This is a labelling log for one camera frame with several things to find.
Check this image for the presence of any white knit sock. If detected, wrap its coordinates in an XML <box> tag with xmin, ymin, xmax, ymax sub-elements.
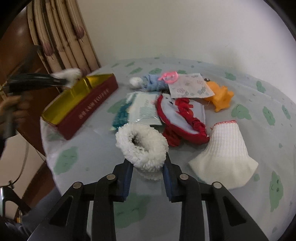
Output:
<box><xmin>189</xmin><ymin>120</ymin><xmax>258</xmax><ymax>189</ymax></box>

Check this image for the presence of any white fluffy slipper sock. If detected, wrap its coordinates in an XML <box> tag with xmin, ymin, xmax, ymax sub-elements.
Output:
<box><xmin>115</xmin><ymin>123</ymin><xmax>169</xmax><ymax>181</ymax></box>

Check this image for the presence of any red trimmed light blue cloth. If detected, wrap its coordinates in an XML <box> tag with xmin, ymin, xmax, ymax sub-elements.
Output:
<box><xmin>156</xmin><ymin>93</ymin><xmax>210</xmax><ymax>147</ymax></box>

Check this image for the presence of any tissue pack teal white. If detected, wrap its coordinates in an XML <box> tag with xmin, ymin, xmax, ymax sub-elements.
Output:
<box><xmin>110</xmin><ymin>91</ymin><xmax>162</xmax><ymax>131</ymax></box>

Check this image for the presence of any orange plush toy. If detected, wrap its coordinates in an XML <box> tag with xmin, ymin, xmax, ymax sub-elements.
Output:
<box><xmin>204</xmin><ymin>81</ymin><xmax>234</xmax><ymax>113</ymax></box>

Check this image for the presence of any white printed pouch pink ribbon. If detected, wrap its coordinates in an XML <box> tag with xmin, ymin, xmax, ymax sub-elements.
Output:
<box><xmin>158</xmin><ymin>71</ymin><xmax>215</xmax><ymax>99</ymax></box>

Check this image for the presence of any blue towel with pompom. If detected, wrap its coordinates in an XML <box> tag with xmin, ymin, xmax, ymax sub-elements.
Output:
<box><xmin>129</xmin><ymin>74</ymin><xmax>169</xmax><ymax>92</ymax></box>

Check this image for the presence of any person left hand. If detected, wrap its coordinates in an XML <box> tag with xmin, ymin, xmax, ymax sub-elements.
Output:
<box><xmin>1</xmin><ymin>92</ymin><xmax>32</xmax><ymax>133</ymax></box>

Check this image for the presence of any red gold tin box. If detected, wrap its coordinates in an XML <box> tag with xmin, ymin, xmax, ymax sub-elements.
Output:
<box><xmin>42</xmin><ymin>73</ymin><xmax>118</xmax><ymax>140</ymax></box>

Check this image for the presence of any beige patterned curtain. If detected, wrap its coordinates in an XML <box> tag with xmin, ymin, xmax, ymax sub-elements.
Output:
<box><xmin>27</xmin><ymin>0</ymin><xmax>101</xmax><ymax>75</ymax></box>

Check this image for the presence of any light blue cloud tablecloth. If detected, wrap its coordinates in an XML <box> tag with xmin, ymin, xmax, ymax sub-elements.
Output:
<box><xmin>40</xmin><ymin>58</ymin><xmax>295</xmax><ymax>240</ymax></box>

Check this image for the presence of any black cable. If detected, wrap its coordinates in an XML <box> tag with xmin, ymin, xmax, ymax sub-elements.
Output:
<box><xmin>0</xmin><ymin>138</ymin><xmax>47</xmax><ymax>189</ymax></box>

